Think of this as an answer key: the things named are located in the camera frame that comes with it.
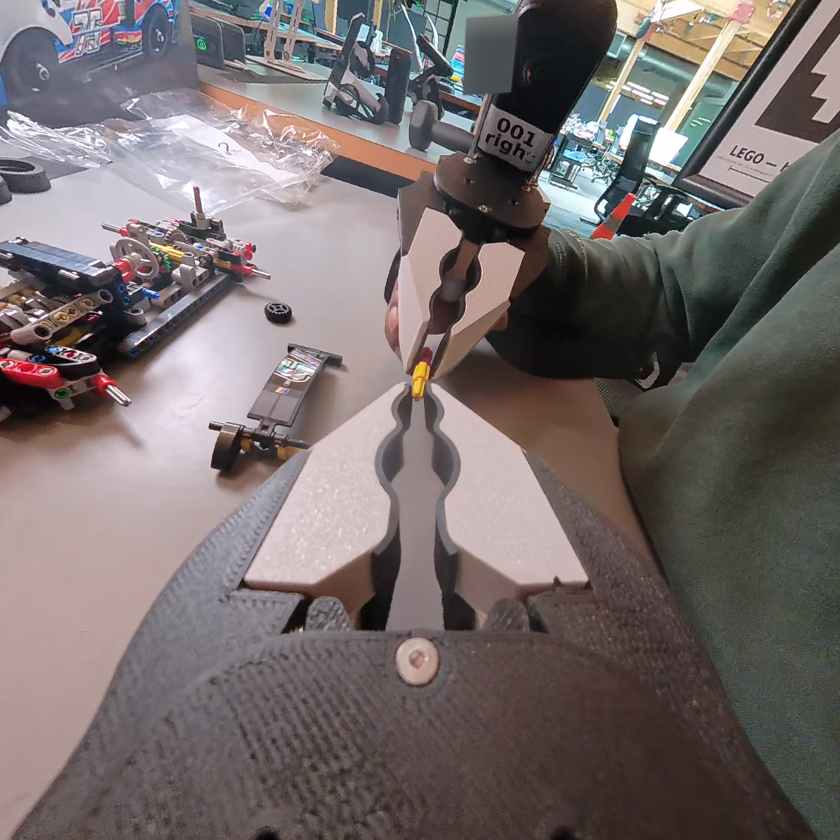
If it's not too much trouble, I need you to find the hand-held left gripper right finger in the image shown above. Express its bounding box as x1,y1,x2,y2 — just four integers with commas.
427,382,589,627

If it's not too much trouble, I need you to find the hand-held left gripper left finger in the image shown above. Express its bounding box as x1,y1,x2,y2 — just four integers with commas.
244,382,411,627

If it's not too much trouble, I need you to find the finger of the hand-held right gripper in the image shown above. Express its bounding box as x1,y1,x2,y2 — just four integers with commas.
395,206,462,376
428,243,527,382

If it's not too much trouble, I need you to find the black lego panel assembly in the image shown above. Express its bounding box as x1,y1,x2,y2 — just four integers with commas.
209,343,344,472

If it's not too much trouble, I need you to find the person's right forearm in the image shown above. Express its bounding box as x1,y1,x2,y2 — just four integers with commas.
486,131,840,382

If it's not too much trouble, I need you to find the lego car chassis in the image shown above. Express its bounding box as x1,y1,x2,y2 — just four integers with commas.
0,185,271,421

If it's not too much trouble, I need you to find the lego set box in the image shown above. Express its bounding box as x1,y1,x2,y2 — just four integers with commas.
0,0,198,129

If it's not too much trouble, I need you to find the person's right hand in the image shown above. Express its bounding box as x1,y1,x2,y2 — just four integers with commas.
384,252,408,360

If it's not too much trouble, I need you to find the black dumbbell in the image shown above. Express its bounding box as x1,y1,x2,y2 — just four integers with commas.
408,98,483,153

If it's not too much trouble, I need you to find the orange traffic cone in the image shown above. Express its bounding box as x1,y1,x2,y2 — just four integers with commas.
591,192,637,242

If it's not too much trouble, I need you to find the black office chair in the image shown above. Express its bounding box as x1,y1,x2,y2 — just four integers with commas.
594,118,660,227

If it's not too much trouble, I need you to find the black and white gadget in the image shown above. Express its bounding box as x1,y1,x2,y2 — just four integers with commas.
322,13,411,126

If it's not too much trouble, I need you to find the person's green sweatshirt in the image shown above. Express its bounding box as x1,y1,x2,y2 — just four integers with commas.
617,354,840,840

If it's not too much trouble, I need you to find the clear plastic bag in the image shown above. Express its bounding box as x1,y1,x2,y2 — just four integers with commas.
0,92,336,207

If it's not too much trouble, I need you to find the wooden stand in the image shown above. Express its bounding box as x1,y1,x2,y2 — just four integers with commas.
246,0,329,83

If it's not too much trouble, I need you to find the black device with green lights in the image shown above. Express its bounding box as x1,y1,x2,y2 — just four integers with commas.
196,20,247,70

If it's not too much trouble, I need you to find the framed marker sign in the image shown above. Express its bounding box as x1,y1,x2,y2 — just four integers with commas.
676,0,840,211

